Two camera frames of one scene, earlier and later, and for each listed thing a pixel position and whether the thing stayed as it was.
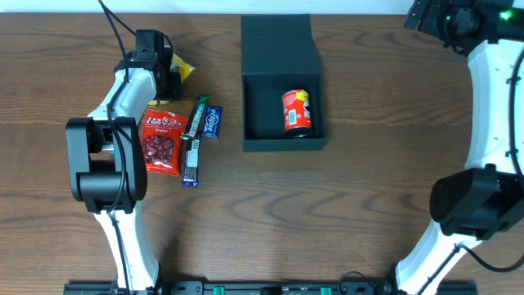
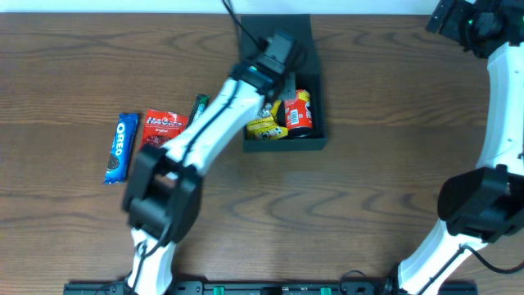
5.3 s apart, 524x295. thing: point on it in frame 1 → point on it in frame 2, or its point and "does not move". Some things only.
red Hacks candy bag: [161, 139] does not move
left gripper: [173, 82] → [287, 88]
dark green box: [280, 54] does not move
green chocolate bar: [195, 117] does not move
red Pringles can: [297, 113] does not move
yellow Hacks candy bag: [184, 70] → [266, 125]
